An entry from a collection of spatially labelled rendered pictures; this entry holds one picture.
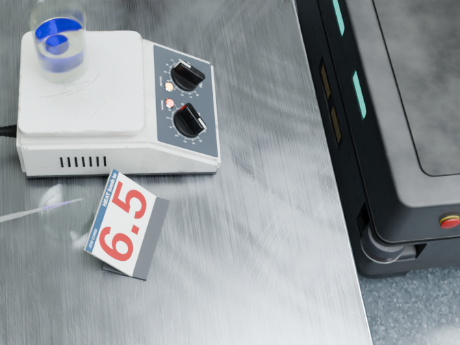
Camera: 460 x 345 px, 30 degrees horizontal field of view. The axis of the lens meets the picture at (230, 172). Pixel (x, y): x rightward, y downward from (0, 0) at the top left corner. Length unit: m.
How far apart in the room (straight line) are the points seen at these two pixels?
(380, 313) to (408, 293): 0.07
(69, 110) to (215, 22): 0.25
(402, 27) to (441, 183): 0.31
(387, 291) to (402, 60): 0.46
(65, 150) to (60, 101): 0.05
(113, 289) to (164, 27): 0.32
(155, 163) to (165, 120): 0.04
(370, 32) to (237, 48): 0.59
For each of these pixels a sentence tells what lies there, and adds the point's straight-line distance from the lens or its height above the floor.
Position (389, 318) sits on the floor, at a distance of 1.69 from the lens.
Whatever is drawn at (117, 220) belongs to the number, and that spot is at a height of 0.78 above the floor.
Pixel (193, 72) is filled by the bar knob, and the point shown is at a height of 0.81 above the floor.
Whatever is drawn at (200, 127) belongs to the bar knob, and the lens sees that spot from 0.86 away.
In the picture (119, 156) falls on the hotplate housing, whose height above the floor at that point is 0.80.
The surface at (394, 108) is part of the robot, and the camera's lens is 1.47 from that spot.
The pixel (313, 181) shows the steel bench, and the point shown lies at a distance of 0.91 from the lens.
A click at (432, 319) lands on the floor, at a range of 1.72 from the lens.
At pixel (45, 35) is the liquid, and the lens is 0.83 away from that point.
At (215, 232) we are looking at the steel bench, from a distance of 0.87.
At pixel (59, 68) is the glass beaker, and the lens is 0.82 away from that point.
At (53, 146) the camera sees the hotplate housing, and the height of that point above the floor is 0.82.
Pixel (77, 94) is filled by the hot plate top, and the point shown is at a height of 0.84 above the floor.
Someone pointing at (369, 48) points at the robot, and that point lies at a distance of 1.53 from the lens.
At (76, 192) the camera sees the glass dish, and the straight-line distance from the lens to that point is 0.88.
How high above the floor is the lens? 1.54
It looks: 61 degrees down
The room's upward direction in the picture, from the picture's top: 11 degrees clockwise
